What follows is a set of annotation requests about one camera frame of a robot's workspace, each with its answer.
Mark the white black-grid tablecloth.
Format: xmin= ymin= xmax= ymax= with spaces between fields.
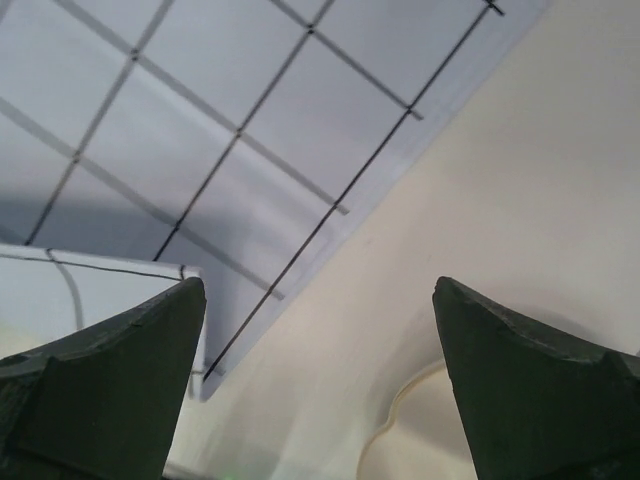
xmin=1 ymin=1 xmax=547 ymax=398

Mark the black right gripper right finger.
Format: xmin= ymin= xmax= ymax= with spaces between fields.
xmin=432 ymin=277 xmax=639 ymax=479

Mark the cream divided plate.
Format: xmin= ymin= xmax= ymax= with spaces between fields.
xmin=356 ymin=360 xmax=477 ymax=480

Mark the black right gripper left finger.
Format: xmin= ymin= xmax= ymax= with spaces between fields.
xmin=1 ymin=277 xmax=206 ymax=479

